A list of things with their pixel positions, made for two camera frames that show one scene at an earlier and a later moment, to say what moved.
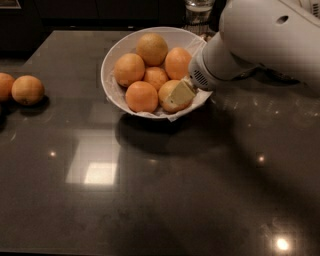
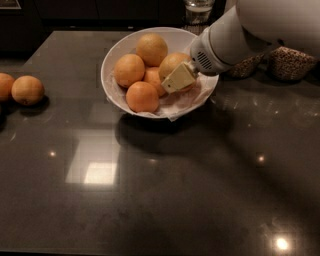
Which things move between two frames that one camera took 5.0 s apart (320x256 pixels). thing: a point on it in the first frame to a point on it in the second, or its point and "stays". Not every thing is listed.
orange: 142,97 stays
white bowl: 127,43 stays
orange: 164,91 to 171,63
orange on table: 28,90 stays
